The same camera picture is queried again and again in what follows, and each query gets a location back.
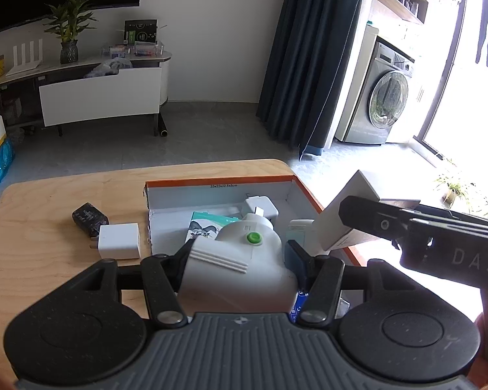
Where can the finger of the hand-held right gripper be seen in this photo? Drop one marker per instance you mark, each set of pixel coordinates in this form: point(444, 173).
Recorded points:
point(370, 219)
point(451, 216)

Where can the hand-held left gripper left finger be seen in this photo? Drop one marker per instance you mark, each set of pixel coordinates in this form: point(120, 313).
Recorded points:
point(178, 267)

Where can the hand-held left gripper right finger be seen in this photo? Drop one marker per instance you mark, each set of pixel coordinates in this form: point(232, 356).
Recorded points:
point(297, 260)

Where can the white cardboard product box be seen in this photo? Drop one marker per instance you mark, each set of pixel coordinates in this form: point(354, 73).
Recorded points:
point(351, 195)

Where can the blue dental floss box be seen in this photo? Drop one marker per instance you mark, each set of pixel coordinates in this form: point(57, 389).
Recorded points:
point(300, 304)

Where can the orange-edged cardboard box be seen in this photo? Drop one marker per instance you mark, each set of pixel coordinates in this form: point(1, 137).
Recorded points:
point(170, 219)

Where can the white device with green button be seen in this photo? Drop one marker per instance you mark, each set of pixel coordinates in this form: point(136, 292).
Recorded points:
point(236, 276)

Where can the white charger plug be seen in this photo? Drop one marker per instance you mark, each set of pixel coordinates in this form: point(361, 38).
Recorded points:
point(262, 208)
point(120, 241)

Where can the light blue small case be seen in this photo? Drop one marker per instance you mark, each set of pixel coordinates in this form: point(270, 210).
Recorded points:
point(303, 231)

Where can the balcony potted plant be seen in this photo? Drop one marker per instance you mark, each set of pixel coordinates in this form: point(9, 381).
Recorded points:
point(453, 187)

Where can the teal tissue packet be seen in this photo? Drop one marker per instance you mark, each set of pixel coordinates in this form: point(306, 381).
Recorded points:
point(201, 227)

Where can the black power adapter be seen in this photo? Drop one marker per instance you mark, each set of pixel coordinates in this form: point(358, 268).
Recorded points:
point(88, 217)

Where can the silver washing machine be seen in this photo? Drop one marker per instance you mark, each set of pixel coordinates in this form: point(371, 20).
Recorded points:
point(374, 97)

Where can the black roll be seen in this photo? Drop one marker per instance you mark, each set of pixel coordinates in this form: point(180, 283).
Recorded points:
point(162, 126)

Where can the dark blue curtain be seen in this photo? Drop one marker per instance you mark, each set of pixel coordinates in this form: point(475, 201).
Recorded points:
point(309, 57)

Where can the white tv cabinet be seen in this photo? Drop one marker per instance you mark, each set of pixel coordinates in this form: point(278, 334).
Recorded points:
point(101, 97)

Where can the grey plastic bag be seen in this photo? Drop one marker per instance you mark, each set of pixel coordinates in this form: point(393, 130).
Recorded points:
point(107, 68)

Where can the clear pen boxes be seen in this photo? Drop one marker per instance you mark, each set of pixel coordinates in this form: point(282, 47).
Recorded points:
point(138, 48)

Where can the black and green box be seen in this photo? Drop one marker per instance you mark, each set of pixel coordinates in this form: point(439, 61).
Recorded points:
point(141, 31)

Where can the white router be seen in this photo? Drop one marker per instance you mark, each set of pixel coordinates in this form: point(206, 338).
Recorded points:
point(24, 63)

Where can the potted bamboo plant dark vase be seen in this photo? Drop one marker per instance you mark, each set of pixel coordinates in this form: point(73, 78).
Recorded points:
point(69, 28)

